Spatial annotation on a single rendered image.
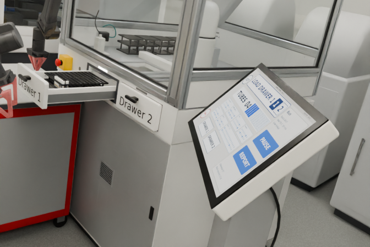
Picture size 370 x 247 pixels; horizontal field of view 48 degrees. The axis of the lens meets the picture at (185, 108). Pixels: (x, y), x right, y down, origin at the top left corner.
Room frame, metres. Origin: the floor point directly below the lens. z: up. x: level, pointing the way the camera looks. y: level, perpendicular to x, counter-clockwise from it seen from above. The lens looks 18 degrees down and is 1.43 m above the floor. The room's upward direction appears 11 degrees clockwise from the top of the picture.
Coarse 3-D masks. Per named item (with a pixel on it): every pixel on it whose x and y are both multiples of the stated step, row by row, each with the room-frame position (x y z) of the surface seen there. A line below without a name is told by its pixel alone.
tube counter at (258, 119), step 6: (252, 102) 1.11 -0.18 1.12; (246, 108) 1.10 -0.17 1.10; (252, 108) 1.08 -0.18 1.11; (258, 108) 1.05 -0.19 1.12; (246, 114) 1.07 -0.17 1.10; (252, 114) 1.05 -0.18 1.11; (258, 114) 1.02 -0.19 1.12; (264, 114) 1.00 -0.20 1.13; (252, 120) 1.02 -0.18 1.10; (258, 120) 0.99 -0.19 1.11; (264, 120) 0.98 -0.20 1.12; (270, 120) 0.96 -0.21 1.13; (258, 126) 0.97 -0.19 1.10; (264, 126) 0.95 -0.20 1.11
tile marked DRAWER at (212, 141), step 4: (212, 132) 1.11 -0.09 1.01; (208, 136) 1.10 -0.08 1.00; (212, 136) 1.08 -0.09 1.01; (216, 136) 1.07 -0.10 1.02; (204, 140) 1.09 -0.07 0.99; (208, 140) 1.08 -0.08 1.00; (212, 140) 1.06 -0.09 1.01; (216, 140) 1.05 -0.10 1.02; (204, 144) 1.07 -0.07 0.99; (208, 144) 1.06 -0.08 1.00; (212, 144) 1.04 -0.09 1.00; (216, 144) 1.03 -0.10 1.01; (208, 148) 1.04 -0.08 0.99; (212, 148) 1.02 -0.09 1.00; (208, 152) 1.01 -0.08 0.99
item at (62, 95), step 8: (40, 72) 1.77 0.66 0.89; (96, 72) 1.94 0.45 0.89; (64, 88) 1.61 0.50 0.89; (72, 88) 1.62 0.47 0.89; (80, 88) 1.65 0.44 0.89; (88, 88) 1.67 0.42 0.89; (96, 88) 1.70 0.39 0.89; (104, 88) 1.72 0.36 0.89; (112, 88) 1.75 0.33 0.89; (48, 96) 1.55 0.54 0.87; (56, 96) 1.57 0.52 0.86; (64, 96) 1.60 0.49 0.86; (72, 96) 1.62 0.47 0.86; (80, 96) 1.65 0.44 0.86; (88, 96) 1.67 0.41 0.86; (96, 96) 1.70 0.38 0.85; (104, 96) 1.73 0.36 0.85; (112, 96) 1.75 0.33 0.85
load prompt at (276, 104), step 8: (256, 80) 1.22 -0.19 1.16; (264, 80) 1.19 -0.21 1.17; (256, 88) 1.18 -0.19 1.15; (264, 88) 1.14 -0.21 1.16; (272, 88) 1.11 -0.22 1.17; (256, 96) 1.13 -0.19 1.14; (264, 96) 1.09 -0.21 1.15; (272, 96) 1.06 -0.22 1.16; (280, 96) 1.03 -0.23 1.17; (264, 104) 1.05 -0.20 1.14; (272, 104) 1.03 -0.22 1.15; (280, 104) 1.00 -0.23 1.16; (288, 104) 0.97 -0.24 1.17; (272, 112) 0.99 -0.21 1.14; (280, 112) 0.96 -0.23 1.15
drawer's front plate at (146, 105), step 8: (120, 88) 1.71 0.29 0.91; (128, 88) 1.67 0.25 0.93; (120, 96) 1.70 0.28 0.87; (136, 96) 1.62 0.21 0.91; (144, 96) 1.59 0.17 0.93; (136, 104) 1.62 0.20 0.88; (144, 104) 1.58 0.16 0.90; (152, 104) 1.54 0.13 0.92; (128, 112) 1.65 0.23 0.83; (136, 112) 1.61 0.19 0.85; (144, 112) 1.57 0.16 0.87; (152, 112) 1.54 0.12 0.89; (160, 112) 1.52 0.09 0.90; (144, 120) 1.56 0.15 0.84; (152, 120) 1.53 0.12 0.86; (152, 128) 1.52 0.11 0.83
